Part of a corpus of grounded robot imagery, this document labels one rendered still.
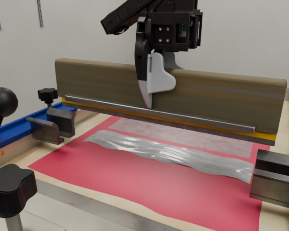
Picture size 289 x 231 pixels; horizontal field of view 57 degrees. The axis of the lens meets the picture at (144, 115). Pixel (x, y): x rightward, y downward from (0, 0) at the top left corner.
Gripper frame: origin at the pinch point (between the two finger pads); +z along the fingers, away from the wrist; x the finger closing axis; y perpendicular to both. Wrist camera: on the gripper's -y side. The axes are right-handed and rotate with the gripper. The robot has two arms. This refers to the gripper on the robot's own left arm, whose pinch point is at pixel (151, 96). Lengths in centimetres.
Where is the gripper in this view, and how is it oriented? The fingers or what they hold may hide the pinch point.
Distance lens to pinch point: 46.8
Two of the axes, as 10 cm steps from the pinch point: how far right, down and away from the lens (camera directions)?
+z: 0.0, 9.3, 3.7
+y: 9.0, 1.6, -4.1
